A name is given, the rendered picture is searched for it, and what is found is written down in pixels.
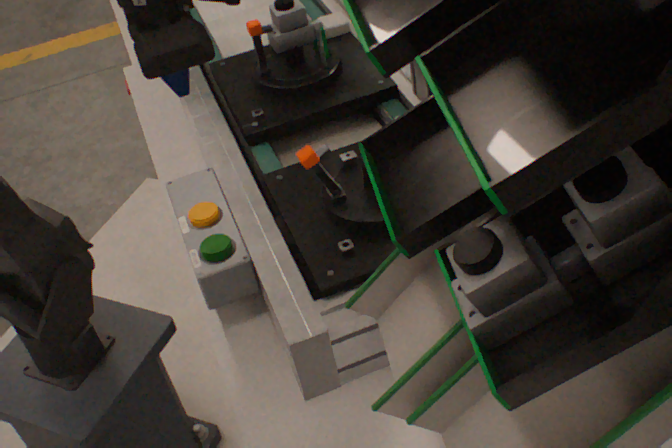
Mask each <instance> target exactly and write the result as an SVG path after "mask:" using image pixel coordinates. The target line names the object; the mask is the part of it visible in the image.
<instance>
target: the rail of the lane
mask: <svg viewBox="0 0 672 448"><path fill-rule="evenodd" d="M189 83H190V94H189V95H187V96H184V97H179V99H180V102H181V104H182V107H183V109H184V111H185V114H186V116H187V119H188V121H189V123H190V126H191V128H192V131H193V133H194V135H195V138H196V140H197V143H198V145H199V147H200V150H201V152H202V155H203V157H204V160H205V162H206V164H207V167H208V168H213V169H214V171H215V174H216V176H217V178H218V181H219V183H220V186H221V188H222V190H223V193H224V195H225V197H226V200H227V202H228V204H229V207H230V209H231V211H232V214H233V216H234V218H235V221H236V223H237V226H238V228H239V230H240V233H241V235H242V237H243V240H244V242H245V244H246V247H247V249H248V251H249V254H250V256H251V259H252V262H253V265H254V268H255V271H256V275H257V278H258V281H259V285H260V288H261V291H260V294H261V297H262V299H263V301H264V304H265V306H266V309H267V311H268V313H269V316H270V318H271V321H272V323H273V325H274V328H275V330H276V333H277V335H278V337H279V340H280V342H281V345H282V347H283V349H284V352H285V354H286V357H287V359H288V361H289V364H290V366H291V369H292V371H293V374H294V376H295V378H296V381H297V383H298V386H299V388H300V390H301V393H302V395H303V398H304V400H305V401H307V400H309V399H312V398H314V397H317V396H319V395H322V394H324V393H327V392H329V391H332V390H334V389H337V388H339V387H341V383H340V379H339V375H338V371H337V366H336V362H335V358H334V354H333V350H332V345H331V341H330V337H329V333H328V330H327V327H326V325H325V323H324V321H323V319H322V317H321V315H320V313H319V311H318V309H317V307H316V305H315V303H314V301H313V299H312V297H311V295H310V292H309V290H308V288H307V286H306V284H305V282H304V280H303V278H302V276H301V274H300V272H299V270H298V268H297V266H296V264H295V262H294V260H293V258H292V256H291V255H293V254H296V253H297V252H298V251H297V247H296V243H295V241H294V239H293V237H292V235H291V233H290V231H289V229H288V227H287V225H286V223H285V221H284V219H283V217H282V216H281V215H278V216H276V217H275V218H274V219H275V221H274V219H273V217H272V215H271V212H270V210H269V208H268V206H267V204H266V202H265V200H264V198H263V196H262V194H261V192H260V190H259V188H258V186H257V184H256V182H255V180H254V178H253V176H252V174H251V171H250V169H249V167H248V165H247V163H246V161H245V159H244V157H243V155H242V153H241V151H240V149H239V147H238V145H237V143H236V141H235V139H234V137H233V135H232V132H231V130H230V128H229V126H228V124H227V122H226V120H225V118H224V116H223V114H222V112H221V110H220V108H219V106H218V104H217V102H216V100H215V98H214V96H213V94H212V91H211V89H210V87H209V85H208V83H207V81H206V79H205V77H204V75H203V73H202V71H201V69H200V67H199V65H197V66H194V67H191V68H189Z"/></svg>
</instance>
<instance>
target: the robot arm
mask: <svg viewBox="0 0 672 448"><path fill-rule="evenodd" d="M199 1H209V2H221V3H226V4H227V5H230V6H237V5H239V4H240V1H241V0H199ZM117 3H118V5H119V7H120V8H122V9H123V12H124V15H125V17H126V20H127V23H128V25H127V29H128V32H129V34H130V37H131V39H132V40H133V41H134V44H133V48H134V51H135V54H136V56H137V59H138V62H139V65H140V68H141V71H142V73H143V76H144V77H145V78H147V79H155V78H158V77H160V78H161V79H162V80H163V81H164V82H165V83H166V84H167V85H168V86H169V87H170V88H171V90H172V91H173V92H174V93H175V94H176V95H177V96H178V97H184V96H187V95H189V94H190V83H189V68H191V67H194V66H197V65H200V64H203V63H207V62H210V61H212V60H213V59H214V57H215V51H214V47H213V43H212V40H211V38H210V36H209V34H208V32H207V30H206V29H205V27H204V25H203V24H201V23H200V22H199V21H197V20H195V19H193V16H192V15H191V13H190V11H189V9H192V8H194V5H193V1H192V0H117ZM93 246H94V245H93V244H92V243H90V242H88V241H86V240H84V239H83V238H82V237H81V235H80V234H79V232H78V230H77V228H76V226H75V224H74V223H73V221H72V220H71V219H70V218H69V216H67V215H64V214H62V213H60V212H58V211H56V210H54V209H52V208H50V207H48V206H46V205H44V204H42V203H40V202H38V201H36V200H34V199H31V198H29V197H27V198H26V200H25V201H23V200H22V199H21V198H20V197H19V195H18V194H17V193H16V192H15V191H14V190H13V188H12V187H11V186H10V185H9V184H8V183H7V181H6V180H5V179H4V178H3V177H2V176H1V174H0V316H2V317H3V318H5V319H6V320H8V321H9V322H10V323H11V325H12V326H13V328H14V330H15V331H16V333H17V334H18V336H19V338H20V339H21V341H22V342H23V344H24V346H25V347H26V349H27V350H28V352H29V354H30V355H31V357H32V358H31V359H30V360H29V361H28V362H27V363H26V365H25V366H24V367H23V368H22V373H23V374H24V375H25V376H28V377H31V378H34V379H37V380H39V381H42V382H45V383H48V384H51V385H54V386H57V387H60V388H63V389H66V390H69V391H75V390H77V389H78V388H79V387H80V385H81V384H82V383H83V381H84V380H85V379H86V378H87V376H88V375H89V374H90V373H91V371H92V370H93V369H94V367H95V366H96V365H97V364H98V362H99V361H100V360H101V359H102V357H103V356H104V355H105V353H106V352H107V351H108V350H109V348H110V347H111V346H112V345H113V343H114V342H115V337H114V336H113V335H112V334H109V333H106V332H102V331H99V330H96V329H95V328H94V326H93V324H92V323H91V322H90V320H89V319H88V318H90V317H91V316H92V315H93V314H94V304H93V290H92V272H93V270H94V269H95V262H94V259H93V257H92V255H91V253H90V252H89V251H88V249H90V248H92V247H93Z"/></svg>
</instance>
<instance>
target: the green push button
mask: <svg viewBox="0 0 672 448"><path fill-rule="evenodd" d="M199 249H200V252H201V255H202V257H203V258H204V259H205V260H208V261H218V260H221V259H224V258H225V257H227V256H228V255H229V254H230V253H231V252H232V250H233V244H232V241H231V238H230V237H229V236H227V235H225V234H213V235H210V236H208V237H207V238H205V239H204V240H203V241H202V242H201V244H200V248H199Z"/></svg>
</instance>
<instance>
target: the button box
mask: <svg viewBox="0 0 672 448"><path fill-rule="evenodd" d="M166 189H167V192H168V195H169V198H170V201H171V204H172V207H173V210H174V213H175V216H176V219H177V222H178V225H179V228H180V231H181V234H182V237H183V240H184V243H185V246H186V249H187V252H188V255H189V258H190V261H191V264H192V267H193V270H194V273H195V276H196V279H197V282H198V285H199V287H200V290H201V293H202V295H203V298H204V300H205V303H206V306H207V308H208V309H209V310H212V309H215V308H218V307H220V306H223V305H226V304H228V303H231V302H234V301H237V300H239V299H242V298H245V297H247V296H250V295H253V294H255V293H258V292H260V291H261V288H260V285H259V281H258V278H257V275H256V271H255V268H254V265H253V262H252V259H251V256H250V254H249V251H248V249H247V247H246V244H245V242H244V240H243V237H242V235H241V233H240V230H239V228H238V226H237V223H236V221H235V218H234V216H233V214H232V211H231V209H230V207H229V204H228V202H227V200H226V197H225V195H224V193H223V190H222V188H221V186H220V183H219V181H218V178H217V176H216V174H215V171H214V169H213V168H207V169H205V170H202V171H199V172H196V173H193V174H190V175H187V176H184V177H181V178H178V179H175V180H172V181H169V182H167V183H166ZM200 202H213V203H215V204H216V205H217V206H218V209H219V212H220V215H219V218H218V219H217V220H216V221H215V222H214V223H212V224H211V225H208V226H205V227H196V226H193V225H192V224H191V223H190V221H189V218H188V212H189V210H190V209H191V208H192V207H193V206H194V205H196V204H198V203H200ZM213 234H225V235H227V236H229V237H230V238H231V241H232V244H233V250H232V252H231V253H230V254H229V255H228V256H227V257H225V258H224V259H221V260H218V261H208V260H205V259H204V258H203V257H202V255H201V252H200V249H199V248H200V244H201V242H202V241H203V240H204V239H205V238H207V237H208V236H210V235H213Z"/></svg>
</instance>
